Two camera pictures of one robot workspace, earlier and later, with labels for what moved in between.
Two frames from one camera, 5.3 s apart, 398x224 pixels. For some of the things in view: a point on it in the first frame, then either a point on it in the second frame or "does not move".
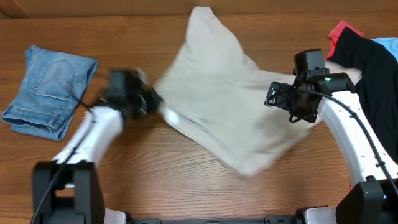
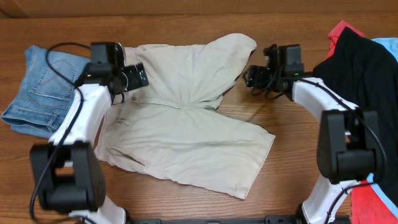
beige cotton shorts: (217, 92) -> (170, 129)
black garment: (377, 88) does not move
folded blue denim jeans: (52, 85) does not move
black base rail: (267, 219) does not move
